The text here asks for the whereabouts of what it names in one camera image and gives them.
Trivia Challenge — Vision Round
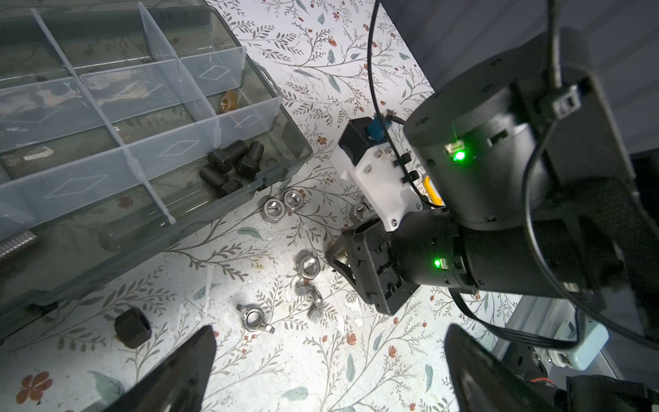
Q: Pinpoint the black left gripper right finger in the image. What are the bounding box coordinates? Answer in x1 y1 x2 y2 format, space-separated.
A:
444 324 556 411

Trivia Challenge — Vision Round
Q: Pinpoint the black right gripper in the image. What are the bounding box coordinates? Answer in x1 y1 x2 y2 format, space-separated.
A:
325 210 463 316

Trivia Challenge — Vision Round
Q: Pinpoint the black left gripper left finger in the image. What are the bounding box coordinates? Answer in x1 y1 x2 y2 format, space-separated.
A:
106 325 216 411

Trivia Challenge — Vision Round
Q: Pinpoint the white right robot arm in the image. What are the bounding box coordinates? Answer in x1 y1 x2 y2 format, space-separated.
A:
326 27 658 350

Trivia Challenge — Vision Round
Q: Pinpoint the silver cap nut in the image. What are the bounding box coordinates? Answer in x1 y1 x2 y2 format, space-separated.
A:
295 250 323 280

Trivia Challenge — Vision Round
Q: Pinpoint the black hex nut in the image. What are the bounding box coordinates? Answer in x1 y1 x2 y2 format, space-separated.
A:
114 307 152 350

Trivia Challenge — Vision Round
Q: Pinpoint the silver wing nut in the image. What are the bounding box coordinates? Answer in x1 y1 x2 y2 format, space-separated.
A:
236 305 276 334

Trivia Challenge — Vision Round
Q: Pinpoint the yellow tray with white cells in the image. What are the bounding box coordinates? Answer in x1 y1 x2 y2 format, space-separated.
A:
423 175 444 207

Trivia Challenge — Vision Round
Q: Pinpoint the transparent green compartment organizer box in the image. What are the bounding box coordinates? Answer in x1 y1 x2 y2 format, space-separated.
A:
1 1 312 338

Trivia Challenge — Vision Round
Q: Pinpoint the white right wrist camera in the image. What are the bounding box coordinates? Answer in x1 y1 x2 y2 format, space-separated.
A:
331 118 422 232

